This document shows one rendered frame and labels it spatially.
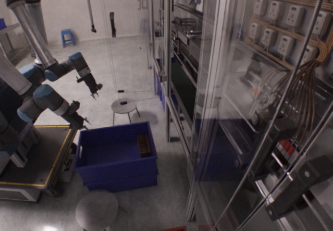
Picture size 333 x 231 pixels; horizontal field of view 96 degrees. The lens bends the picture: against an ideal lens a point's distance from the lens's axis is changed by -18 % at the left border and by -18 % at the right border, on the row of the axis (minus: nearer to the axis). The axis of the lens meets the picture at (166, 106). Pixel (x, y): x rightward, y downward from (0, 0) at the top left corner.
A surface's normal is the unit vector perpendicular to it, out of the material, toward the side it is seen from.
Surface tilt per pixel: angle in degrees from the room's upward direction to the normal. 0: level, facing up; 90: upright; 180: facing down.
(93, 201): 0
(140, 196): 0
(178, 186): 0
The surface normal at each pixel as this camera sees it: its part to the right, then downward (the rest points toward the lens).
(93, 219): 0.00, -0.80
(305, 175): -0.98, 0.11
